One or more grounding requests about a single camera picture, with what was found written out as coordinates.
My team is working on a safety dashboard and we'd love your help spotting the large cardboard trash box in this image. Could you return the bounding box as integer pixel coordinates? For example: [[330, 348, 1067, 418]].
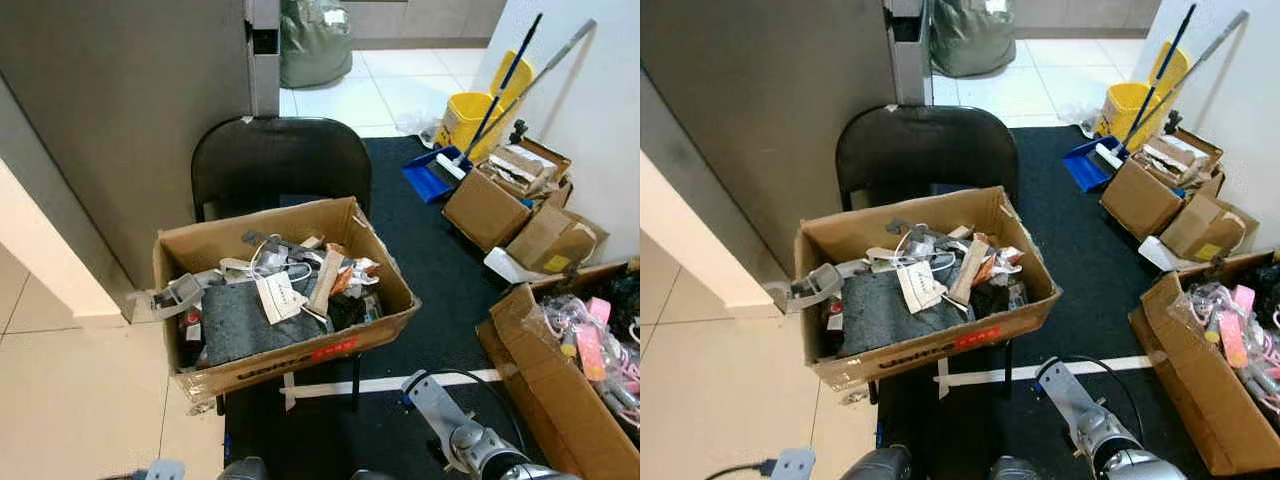
[[152, 197, 421, 403], [795, 187, 1061, 393]]

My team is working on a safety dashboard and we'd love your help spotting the grey-green rubbish bag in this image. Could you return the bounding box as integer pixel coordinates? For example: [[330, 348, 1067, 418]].
[[930, 0, 1019, 79], [278, 0, 353, 89]]

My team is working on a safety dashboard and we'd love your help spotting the small yellow-label cardboard box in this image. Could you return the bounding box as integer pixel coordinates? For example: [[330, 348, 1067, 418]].
[[505, 203, 609, 276], [1160, 192, 1261, 263]]

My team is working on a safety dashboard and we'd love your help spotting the pink plastic item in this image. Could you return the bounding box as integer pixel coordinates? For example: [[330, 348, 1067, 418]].
[[1218, 285, 1257, 369], [575, 297, 613, 381]]

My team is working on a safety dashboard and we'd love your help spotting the open brown cardboard box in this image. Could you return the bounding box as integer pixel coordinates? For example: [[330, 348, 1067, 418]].
[[1100, 128, 1226, 241], [442, 140, 574, 253]]

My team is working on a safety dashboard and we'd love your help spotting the grey plastic device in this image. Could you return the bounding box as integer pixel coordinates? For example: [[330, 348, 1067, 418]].
[[790, 262, 846, 311], [150, 272, 206, 321]]

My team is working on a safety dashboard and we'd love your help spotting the cardboard box with pink items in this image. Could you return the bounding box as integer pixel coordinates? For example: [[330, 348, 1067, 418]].
[[1130, 250, 1280, 476], [477, 262, 641, 480]]

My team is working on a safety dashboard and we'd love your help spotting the grey door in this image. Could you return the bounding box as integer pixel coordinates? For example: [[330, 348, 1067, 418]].
[[0, 0, 251, 291], [640, 0, 896, 276]]

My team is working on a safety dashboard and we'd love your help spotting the black floor mat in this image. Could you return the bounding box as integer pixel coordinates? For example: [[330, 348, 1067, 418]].
[[875, 125, 1280, 480], [222, 137, 641, 480]]

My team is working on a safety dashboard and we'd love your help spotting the yellow mop bucket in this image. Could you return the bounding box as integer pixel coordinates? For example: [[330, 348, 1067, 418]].
[[1095, 40, 1191, 151], [433, 50, 536, 161]]

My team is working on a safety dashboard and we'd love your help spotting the blue dustpan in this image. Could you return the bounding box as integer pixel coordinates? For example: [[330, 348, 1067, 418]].
[[1062, 137, 1131, 193], [402, 147, 473, 204]]

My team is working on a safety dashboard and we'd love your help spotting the grey felt cloth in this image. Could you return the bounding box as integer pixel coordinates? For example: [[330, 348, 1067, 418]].
[[200, 280, 331, 366], [842, 270, 971, 356]]

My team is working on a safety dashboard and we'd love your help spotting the white paper tag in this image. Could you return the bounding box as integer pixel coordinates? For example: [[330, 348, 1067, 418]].
[[255, 272, 306, 326], [895, 262, 946, 316]]

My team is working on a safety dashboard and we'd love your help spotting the orange white wrapper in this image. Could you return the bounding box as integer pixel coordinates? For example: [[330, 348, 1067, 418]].
[[975, 245, 1026, 286], [330, 255, 381, 296]]

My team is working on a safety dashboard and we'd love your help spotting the white floor tape strip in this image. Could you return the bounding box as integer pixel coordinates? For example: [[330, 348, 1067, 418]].
[[280, 368, 501, 411], [935, 355, 1156, 399]]

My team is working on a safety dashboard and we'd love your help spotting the black chair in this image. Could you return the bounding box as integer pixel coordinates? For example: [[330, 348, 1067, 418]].
[[835, 105, 1021, 401], [190, 117, 373, 413]]

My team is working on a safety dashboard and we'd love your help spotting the beige cardboard stick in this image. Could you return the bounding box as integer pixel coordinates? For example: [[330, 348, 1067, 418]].
[[948, 235, 989, 306], [308, 245, 346, 316]]

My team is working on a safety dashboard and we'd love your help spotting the grey handled mop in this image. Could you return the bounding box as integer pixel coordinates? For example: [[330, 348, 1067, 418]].
[[437, 18, 598, 181], [1095, 10, 1251, 169]]

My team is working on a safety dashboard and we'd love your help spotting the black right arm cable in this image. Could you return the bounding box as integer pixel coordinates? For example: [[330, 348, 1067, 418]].
[[1040, 355, 1147, 441], [410, 368, 526, 451]]

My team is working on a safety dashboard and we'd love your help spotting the blue handled broom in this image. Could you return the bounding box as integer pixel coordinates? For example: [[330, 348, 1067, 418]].
[[1130, 3, 1196, 151], [470, 12, 544, 161]]

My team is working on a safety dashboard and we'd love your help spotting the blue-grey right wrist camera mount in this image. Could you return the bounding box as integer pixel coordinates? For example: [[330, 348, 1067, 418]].
[[1035, 358, 1099, 421], [402, 370, 469, 433]]

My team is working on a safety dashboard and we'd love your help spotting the metal door frame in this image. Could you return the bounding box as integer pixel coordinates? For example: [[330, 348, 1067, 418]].
[[245, 0, 281, 118], [885, 0, 933, 106]]

